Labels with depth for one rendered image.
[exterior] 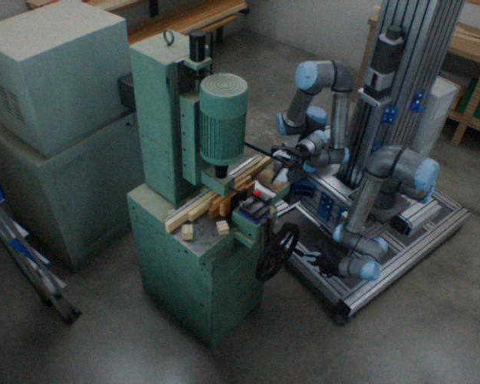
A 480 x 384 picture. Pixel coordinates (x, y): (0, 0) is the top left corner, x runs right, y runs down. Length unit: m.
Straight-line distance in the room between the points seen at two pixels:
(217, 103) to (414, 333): 1.87
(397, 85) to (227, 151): 0.87
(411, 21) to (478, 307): 1.86
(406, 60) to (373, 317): 1.50
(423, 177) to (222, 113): 0.74
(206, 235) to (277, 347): 0.99
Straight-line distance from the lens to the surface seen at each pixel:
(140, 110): 1.88
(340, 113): 2.00
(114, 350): 2.57
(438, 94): 2.33
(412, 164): 1.63
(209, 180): 1.86
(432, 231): 3.08
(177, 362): 2.49
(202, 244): 1.76
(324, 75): 1.90
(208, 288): 2.02
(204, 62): 1.63
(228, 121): 1.58
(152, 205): 2.06
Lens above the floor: 2.26
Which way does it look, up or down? 44 degrees down
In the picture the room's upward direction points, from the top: 4 degrees clockwise
